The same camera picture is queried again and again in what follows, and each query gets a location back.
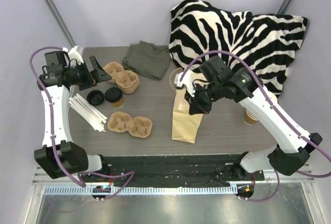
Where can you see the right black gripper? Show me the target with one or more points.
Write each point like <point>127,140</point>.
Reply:
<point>197,104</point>

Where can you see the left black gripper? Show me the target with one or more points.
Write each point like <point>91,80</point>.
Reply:
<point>86,76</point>

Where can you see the black plastic cup lid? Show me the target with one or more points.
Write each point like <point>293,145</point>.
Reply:
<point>113,93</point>

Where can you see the brown paper bag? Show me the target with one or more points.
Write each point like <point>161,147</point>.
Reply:
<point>184,126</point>

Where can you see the brown paper coffee cup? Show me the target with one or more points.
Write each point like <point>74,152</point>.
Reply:
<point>117,103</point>

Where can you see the separated brown pulp cup carrier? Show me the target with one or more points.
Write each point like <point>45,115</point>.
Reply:
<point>139,127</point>

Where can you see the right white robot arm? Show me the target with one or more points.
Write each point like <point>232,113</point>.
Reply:
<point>294,144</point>

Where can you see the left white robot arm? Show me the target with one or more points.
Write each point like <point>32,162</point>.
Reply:
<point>64,70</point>

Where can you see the stack of black lids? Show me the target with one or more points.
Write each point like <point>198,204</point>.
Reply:
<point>95,97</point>

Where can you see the white wrapped straws bundle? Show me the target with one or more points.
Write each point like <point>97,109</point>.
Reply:
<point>93,116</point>

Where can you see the stack of paper cups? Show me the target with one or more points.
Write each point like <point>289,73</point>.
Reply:
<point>249,118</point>

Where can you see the olive green cloth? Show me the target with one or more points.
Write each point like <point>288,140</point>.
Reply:
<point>147,59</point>

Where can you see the zebra print blanket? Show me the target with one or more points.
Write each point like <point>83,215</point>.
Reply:
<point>266,42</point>

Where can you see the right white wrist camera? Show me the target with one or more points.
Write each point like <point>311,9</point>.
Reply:
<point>185,80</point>

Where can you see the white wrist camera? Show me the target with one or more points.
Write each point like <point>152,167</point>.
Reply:
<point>185,80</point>
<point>75,56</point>

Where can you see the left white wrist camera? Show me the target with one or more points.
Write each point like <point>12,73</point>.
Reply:
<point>75,56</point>

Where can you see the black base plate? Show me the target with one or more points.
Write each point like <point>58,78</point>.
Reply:
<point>171,171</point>

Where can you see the aluminium rail frame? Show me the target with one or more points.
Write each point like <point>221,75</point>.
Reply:
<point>60,157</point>

